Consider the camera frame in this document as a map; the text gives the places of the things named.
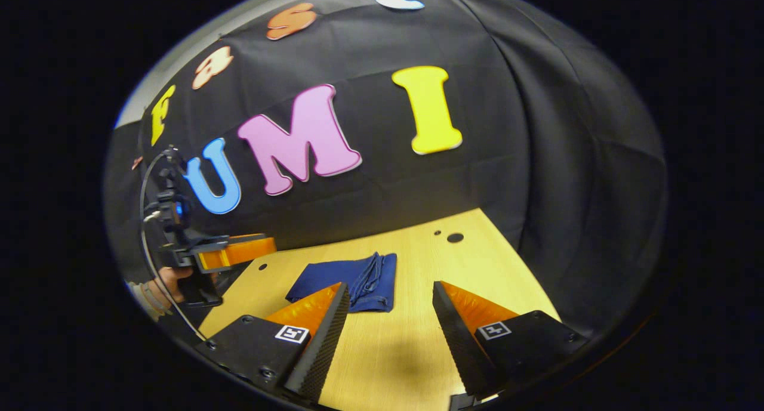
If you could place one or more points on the black backdrop cloth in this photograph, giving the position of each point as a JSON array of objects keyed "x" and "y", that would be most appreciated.
[{"x": 537, "y": 130}]

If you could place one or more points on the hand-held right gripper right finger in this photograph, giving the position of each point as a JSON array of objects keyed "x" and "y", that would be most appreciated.
[{"x": 459, "y": 345}]

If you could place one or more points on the blue denim jeans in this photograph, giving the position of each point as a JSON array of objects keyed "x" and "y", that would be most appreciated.
[{"x": 382, "y": 280}]

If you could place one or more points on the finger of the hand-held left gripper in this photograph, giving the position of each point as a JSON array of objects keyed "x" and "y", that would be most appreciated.
[{"x": 239, "y": 253}]

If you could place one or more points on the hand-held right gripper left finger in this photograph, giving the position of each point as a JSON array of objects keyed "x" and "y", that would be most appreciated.
[{"x": 322, "y": 351}]

